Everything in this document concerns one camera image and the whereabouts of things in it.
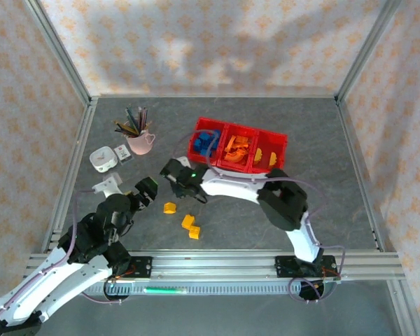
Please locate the yellow rounded lego brick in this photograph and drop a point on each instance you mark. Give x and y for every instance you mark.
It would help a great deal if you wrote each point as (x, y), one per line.
(169, 208)

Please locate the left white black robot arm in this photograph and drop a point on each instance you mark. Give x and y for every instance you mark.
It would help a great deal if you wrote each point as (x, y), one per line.
(49, 283)

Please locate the aluminium frame post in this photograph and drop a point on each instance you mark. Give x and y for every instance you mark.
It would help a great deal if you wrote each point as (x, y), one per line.
(56, 49)
(367, 49)

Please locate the white square bowl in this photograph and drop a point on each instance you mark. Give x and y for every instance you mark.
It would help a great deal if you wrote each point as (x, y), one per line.
(105, 166)

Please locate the aluminium side rail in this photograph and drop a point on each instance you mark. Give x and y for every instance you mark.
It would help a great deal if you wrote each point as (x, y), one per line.
(75, 164)
(357, 168)

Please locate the grey pencil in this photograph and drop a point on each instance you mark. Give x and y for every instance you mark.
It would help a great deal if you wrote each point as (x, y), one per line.
(139, 119)

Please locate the pink pencil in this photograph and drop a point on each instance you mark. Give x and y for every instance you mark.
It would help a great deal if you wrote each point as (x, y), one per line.
(145, 117)

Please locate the dark brown pencil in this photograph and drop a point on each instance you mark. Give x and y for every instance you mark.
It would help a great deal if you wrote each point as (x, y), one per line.
(122, 132)

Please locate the pink ceramic mug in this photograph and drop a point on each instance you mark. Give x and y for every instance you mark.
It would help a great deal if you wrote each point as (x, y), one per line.
(140, 145)

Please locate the orange lego brick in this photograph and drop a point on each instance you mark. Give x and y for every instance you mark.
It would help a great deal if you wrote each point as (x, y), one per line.
(245, 141)

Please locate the yellow pencil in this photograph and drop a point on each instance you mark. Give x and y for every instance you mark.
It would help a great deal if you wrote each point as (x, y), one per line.
(122, 127)

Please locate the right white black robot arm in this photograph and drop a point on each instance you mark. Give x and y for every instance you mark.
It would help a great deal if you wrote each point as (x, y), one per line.
(231, 187)

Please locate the blue lego brick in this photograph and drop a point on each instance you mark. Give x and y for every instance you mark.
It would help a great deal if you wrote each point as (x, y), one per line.
(204, 136)
(217, 132)
(197, 145)
(210, 144)
(204, 153)

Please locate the dark green pencil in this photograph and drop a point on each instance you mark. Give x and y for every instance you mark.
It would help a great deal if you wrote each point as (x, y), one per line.
(131, 117)

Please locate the small clear card packet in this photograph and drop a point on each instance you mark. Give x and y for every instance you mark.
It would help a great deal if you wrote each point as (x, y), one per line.
(123, 154)

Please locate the red three-compartment plastic bin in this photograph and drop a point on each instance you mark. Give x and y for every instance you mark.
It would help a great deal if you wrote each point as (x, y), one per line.
(269, 140)

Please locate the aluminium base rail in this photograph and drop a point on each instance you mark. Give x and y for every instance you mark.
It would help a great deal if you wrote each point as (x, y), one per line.
(213, 266)

